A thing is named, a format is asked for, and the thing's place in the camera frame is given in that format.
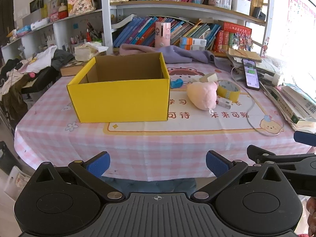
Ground stack of books right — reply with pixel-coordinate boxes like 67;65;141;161
260;84;315;133

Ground pink plush pig toy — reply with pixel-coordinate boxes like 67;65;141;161
186;82;218;111

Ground blue wrapper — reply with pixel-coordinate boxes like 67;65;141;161
170;79;184;89

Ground orange blue white boxes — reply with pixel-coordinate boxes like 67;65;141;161
179;37;207;51

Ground pink checkered tablecloth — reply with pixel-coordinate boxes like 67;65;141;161
14;62;309;181

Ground wooden chessboard box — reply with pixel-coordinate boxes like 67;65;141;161
60;59;88;76

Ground yellow cardboard box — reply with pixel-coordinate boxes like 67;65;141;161
67;53;170;123

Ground white bookshelf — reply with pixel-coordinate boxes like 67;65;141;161
1;0;272;61

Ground black smartphone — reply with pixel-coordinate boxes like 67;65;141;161
242;59;260;90

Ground small white card box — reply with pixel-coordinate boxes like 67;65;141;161
216;96;232;109

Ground beige foam block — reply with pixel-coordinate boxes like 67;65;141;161
199;73;218;82

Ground brown paper envelope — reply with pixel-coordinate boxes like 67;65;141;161
228;48;262;62

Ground purple pink cloth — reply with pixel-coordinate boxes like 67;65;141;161
119;44;232;72

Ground yellow tape roll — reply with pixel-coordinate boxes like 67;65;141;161
216;80;241;103

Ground red book set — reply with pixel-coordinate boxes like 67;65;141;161
213;20;252;53

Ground white charging cable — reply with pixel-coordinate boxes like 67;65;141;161
231;64;284;137

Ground pink cylindrical container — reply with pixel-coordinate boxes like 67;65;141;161
155;22;171;48

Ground white adapter on books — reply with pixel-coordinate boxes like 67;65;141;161
259;73;281;86

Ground pile of clothes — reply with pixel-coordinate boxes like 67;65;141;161
1;45;74;121

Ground white tissue bag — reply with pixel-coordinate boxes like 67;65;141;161
74;42;108;62

